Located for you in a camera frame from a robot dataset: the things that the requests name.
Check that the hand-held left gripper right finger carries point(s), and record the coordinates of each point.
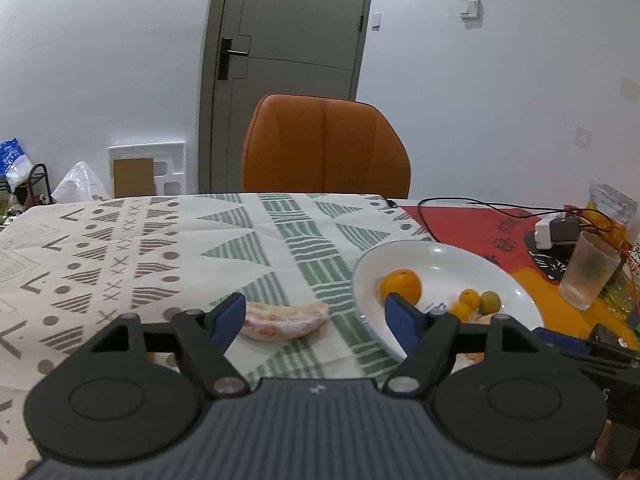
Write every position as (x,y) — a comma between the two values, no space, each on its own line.
(404,320)

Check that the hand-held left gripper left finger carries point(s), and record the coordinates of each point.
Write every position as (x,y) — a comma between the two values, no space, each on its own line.
(227,320)

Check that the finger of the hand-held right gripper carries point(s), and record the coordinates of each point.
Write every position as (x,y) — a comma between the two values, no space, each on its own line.
(557,341)
(607,355)

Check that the large orange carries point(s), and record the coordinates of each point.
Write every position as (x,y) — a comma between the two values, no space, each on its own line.
(400,282)

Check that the white plate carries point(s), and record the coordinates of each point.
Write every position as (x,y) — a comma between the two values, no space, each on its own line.
(440,265)

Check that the small orange kumquat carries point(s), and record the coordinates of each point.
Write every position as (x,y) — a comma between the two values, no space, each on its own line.
(469,299)

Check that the small green fruit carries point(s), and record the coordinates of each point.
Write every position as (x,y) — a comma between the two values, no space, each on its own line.
(490,301)

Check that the frosted plastic cup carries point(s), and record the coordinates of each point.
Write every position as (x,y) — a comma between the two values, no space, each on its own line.
(590,270)

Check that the black round coaster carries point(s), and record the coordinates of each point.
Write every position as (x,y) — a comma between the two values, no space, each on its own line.
(545,262)

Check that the white charger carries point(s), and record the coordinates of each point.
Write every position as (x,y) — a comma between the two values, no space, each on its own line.
(542,232)

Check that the patterned tablecloth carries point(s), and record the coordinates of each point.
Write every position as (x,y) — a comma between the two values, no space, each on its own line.
(150,240)

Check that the small grey box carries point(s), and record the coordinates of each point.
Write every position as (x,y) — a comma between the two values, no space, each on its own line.
(567,230)

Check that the red orange table mat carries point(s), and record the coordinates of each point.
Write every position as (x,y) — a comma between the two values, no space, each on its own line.
(475,225)

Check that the yellow snack packet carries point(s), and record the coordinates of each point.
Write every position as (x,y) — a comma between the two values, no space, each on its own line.
(612,205)

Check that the white foam packaging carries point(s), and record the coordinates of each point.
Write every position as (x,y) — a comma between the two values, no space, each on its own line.
(172,160)

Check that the brown cardboard sheet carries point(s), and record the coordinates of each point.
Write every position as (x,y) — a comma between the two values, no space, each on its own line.
(133,177)

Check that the orange chair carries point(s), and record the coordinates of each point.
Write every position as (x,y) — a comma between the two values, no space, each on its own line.
(325,145)

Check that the white plastic bag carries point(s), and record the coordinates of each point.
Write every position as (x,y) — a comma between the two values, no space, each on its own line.
(80,182)

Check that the black metal rack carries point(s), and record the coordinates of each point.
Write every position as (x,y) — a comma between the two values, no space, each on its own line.
(39,180)

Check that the blue plastic bag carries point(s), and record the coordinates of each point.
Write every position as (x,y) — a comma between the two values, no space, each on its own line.
(12,160)

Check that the grey door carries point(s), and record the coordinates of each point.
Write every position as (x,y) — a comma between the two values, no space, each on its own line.
(295,10)

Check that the white wall switch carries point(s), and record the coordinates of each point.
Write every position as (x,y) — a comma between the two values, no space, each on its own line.
(376,20)

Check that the white wall switch box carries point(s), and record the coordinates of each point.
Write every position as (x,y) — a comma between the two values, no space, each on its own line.
(471,8)

